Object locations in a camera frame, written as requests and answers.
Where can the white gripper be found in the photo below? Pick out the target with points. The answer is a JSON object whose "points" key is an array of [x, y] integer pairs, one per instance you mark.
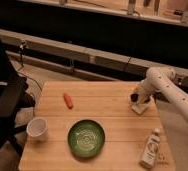
{"points": [[145, 90]]}

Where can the dark eraser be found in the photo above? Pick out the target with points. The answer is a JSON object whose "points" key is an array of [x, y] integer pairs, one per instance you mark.
{"points": [[134, 97]]}

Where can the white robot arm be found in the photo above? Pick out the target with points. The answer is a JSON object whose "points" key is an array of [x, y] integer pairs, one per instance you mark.
{"points": [[160, 79]]}

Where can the white bottle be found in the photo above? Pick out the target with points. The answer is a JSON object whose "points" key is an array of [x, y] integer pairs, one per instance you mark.
{"points": [[151, 148]]}

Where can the green plate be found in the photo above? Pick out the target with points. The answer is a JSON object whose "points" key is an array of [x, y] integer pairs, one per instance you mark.
{"points": [[86, 138]]}

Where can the orange carrot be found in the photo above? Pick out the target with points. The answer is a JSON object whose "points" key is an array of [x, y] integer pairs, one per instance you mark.
{"points": [[68, 100]]}

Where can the white cup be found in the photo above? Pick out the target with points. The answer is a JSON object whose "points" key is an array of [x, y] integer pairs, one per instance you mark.
{"points": [[37, 129]]}

